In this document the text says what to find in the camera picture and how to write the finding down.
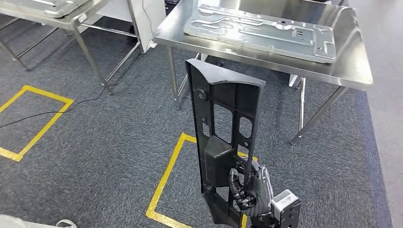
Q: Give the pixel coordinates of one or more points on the black plastic bracket part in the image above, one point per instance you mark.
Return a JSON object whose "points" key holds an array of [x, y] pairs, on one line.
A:
{"points": [[217, 160]]}

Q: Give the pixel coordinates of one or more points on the stainless steel workbench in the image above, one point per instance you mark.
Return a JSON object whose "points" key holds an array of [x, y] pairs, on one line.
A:
{"points": [[346, 63]]}

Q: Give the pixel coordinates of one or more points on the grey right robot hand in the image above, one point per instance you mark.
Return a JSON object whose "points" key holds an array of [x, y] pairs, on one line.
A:
{"points": [[258, 195]]}

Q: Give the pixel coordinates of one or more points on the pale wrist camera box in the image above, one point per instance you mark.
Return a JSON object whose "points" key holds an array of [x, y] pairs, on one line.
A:
{"points": [[283, 201]]}

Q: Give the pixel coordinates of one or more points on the stainless steel table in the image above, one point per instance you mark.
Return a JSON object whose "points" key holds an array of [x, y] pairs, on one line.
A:
{"points": [[72, 23]]}

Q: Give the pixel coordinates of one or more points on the yellow floor tape rectangle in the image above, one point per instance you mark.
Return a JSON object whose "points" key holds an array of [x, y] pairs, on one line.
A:
{"points": [[167, 173], [50, 96]]}

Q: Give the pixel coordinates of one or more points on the white partition panel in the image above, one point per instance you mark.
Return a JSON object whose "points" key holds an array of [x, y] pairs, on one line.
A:
{"points": [[148, 22]]}

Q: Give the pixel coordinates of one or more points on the stamped silver metal panel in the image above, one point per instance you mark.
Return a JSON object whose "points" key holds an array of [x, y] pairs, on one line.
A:
{"points": [[258, 31], [47, 6]]}

